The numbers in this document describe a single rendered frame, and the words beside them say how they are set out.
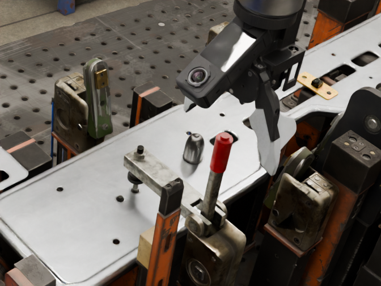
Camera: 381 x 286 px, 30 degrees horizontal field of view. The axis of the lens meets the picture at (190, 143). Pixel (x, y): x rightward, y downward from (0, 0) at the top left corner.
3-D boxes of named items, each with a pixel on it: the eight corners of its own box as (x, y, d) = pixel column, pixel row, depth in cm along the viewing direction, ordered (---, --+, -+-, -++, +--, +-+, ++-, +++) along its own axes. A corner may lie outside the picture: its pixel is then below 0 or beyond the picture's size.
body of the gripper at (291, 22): (296, 91, 87) (321, 5, 79) (250, 117, 82) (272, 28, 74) (249, 61, 91) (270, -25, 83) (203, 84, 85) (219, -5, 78)
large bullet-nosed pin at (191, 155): (191, 155, 119) (197, 125, 115) (204, 165, 118) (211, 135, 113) (177, 163, 117) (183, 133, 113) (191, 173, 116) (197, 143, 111)
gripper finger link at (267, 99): (290, 137, 82) (269, 64, 80) (281, 142, 81) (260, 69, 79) (260, 137, 86) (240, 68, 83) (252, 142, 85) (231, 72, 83)
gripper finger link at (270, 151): (313, 159, 87) (293, 88, 85) (283, 180, 83) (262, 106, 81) (294, 159, 89) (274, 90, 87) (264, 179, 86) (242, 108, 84)
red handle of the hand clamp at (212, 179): (210, 209, 101) (229, 124, 90) (221, 218, 100) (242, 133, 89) (189, 223, 98) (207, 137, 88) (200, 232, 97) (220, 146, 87)
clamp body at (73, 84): (73, 198, 147) (81, 60, 124) (110, 232, 142) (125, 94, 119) (37, 218, 142) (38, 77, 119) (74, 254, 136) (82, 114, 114)
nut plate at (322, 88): (293, 78, 138) (295, 73, 137) (305, 72, 140) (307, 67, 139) (327, 101, 134) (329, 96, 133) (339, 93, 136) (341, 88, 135)
